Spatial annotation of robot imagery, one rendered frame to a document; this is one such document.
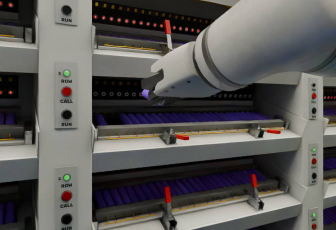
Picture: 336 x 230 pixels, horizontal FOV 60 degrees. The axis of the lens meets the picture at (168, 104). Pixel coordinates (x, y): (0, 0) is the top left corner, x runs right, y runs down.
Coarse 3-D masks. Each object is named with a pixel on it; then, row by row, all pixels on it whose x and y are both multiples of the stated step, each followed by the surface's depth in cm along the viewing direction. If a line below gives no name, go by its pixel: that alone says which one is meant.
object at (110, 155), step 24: (288, 120) 87; (96, 144) 60; (120, 144) 61; (144, 144) 63; (192, 144) 67; (216, 144) 70; (240, 144) 74; (264, 144) 78; (288, 144) 83; (96, 168) 58; (120, 168) 60
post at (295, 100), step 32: (256, 96) 100; (288, 96) 89; (320, 96) 88; (320, 128) 88; (256, 160) 100; (288, 160) 89; (320, 160) 88; (320, 192) 88; (288, 224) 89; (320, 224) 88
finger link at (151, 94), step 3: (150, 90) 48; (153, 90) 44; (150, 93) 49; (153, 93) 48; (150, 96) 48; (153, 96) 47; (150, 99) 49; (153, 99) 49; (156, 99) 48; (159, 99) 47; (162, 99) 47; (150, 102) 50; (153, 102) 49; (156, 102) 48; (159, 102) 48; (153, 105) 50
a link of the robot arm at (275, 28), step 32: (256, 0) 26; (288, 0) 23; (320, 0) 21; (224, 32) 29; (256, 32) 26; (288, 32) 24; (320, 32) 22; (224, 64) 30; (256, 64) 28; (288, 64) 27; (320, 64) 29
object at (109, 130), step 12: (240, 120) 81; (252, 120) 83; (264, 120) 85; (276, 120) 87; (108, 132) 63; (120, 132) 64; (132, 132) 65; (144, 132) 66; (156, 132) 68; (216, 132) 74
